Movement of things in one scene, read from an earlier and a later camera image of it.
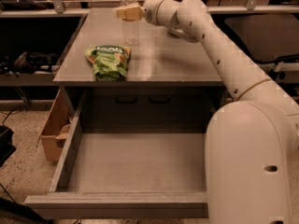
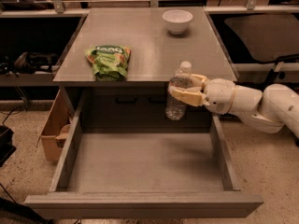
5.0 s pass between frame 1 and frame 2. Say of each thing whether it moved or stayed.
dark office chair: stayed
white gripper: moved
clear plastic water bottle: moved
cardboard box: stayed
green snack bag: stayed
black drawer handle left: stayed
